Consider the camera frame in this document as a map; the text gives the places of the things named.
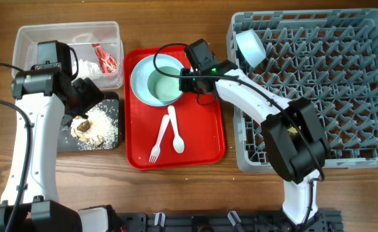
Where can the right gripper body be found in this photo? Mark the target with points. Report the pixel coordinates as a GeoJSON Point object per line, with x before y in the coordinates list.
{"type": "Point", "coordinates": [191, 85]}

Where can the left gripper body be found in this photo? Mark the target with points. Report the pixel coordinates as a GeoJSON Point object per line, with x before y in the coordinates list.
{"type": "Point", "coordinates": [86, 96]}

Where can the white tissue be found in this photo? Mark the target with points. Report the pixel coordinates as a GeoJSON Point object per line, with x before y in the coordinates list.
{"type": "Point", "coordinates": [86, 69]}

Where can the mint green bowl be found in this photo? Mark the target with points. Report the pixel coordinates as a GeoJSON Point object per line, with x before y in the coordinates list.
{"type": "Point", "coordinates": [162, 89]}

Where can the red snack wrapper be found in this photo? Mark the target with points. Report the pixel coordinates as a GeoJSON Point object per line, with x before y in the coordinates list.
{"type": "Point", "coordinates": [107, 63]}

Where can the rice and food scraps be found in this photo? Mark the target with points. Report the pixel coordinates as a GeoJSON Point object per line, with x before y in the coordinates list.
{"type": "Point", "coordinates": [93, 129]}

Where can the large light blue plate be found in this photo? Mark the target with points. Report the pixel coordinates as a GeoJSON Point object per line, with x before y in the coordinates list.
{"type": "Point", "coordinates": [139, 78]}

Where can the light blue bowl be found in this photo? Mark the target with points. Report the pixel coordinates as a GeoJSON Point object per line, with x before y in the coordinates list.
{"type": "Point", "coordinates": [251, 47]}

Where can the white plastic spoon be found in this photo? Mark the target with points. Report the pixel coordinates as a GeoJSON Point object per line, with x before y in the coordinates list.
{"type": "Point", "coordinates": [178, 142]}

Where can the white plastic fork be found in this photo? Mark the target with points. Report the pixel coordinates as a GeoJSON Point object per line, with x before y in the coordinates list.
{"type": "Point", "coordinates": [155, 152]}

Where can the yellow cup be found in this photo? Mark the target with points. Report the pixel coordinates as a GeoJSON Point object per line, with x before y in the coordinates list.
{"type": "Point", "coordinates": [292, 130]}

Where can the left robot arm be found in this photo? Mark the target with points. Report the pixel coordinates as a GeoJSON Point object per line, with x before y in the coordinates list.
{"type": "Point", "coordinates": [47, 96]}

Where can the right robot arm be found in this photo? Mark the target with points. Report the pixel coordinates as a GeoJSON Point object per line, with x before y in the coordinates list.
{"type": "Point", "coordinates": [294, 138]}

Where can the black waste tray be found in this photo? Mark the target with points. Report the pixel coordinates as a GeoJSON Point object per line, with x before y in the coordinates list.
{"type": "Point", "coordinates": [111, 106]}

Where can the grey dishwasher rack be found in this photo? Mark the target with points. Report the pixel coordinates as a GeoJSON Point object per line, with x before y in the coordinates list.
{"type": "Point", "coordinates": [329, 57]}

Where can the clear plastic bin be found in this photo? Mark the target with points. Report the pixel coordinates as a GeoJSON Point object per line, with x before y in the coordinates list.
{"type": "Point", "coordinates": [79, 36]}

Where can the red serving tray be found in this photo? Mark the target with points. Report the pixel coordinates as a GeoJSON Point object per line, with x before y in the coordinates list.
{"type": "Point", "coordinates": [199, 121]}

